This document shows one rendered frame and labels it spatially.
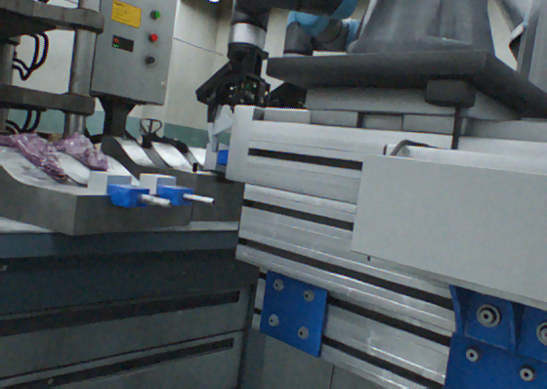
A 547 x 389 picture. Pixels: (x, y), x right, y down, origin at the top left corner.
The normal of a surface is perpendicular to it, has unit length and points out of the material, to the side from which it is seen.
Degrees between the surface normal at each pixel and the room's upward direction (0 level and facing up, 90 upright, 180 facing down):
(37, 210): 90
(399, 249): 90
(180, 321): 90
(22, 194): 90
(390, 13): 73
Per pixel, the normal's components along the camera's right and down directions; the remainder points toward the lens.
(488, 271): -0.66, -0.05
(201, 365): 0.72, 0.14
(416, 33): -0.25, -0.29
